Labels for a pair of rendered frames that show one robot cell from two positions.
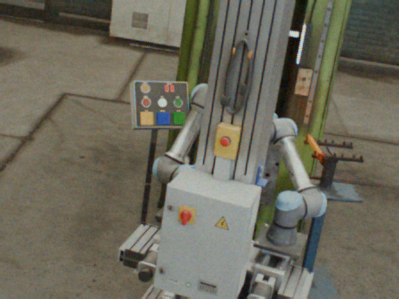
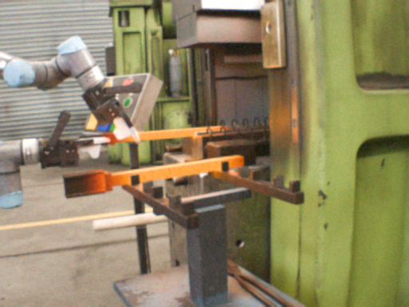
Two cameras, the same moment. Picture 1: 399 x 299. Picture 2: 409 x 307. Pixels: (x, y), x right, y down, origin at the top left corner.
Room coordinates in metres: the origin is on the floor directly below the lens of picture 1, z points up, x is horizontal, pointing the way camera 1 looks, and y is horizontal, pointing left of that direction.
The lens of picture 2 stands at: (3.55, -1.38, 1.16)
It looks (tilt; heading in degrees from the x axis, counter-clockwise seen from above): 10 degrees down; 73
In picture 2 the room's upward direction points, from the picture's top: 3 degrees counter-clockwise
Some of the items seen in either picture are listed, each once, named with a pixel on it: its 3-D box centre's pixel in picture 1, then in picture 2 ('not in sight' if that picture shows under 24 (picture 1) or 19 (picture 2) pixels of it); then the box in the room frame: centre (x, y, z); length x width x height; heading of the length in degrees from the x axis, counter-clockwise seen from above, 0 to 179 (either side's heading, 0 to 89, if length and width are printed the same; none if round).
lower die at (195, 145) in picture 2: not in sight; (250, 138); (4.13, -0.06, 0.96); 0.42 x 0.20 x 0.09; 3
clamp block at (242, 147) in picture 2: not in sight; (232, 153); (3.99, -0.24, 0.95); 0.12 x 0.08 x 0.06; 3
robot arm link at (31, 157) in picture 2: not in sight; (31, 151); (3.43, -0.12, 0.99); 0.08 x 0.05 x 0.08; 93
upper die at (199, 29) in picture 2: not in sight; (246, 31); (4.13, -0.06, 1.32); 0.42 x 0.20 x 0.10; 3
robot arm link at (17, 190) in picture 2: not in sight; (7, 187); (3.34, -0.11, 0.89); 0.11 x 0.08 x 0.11; 124
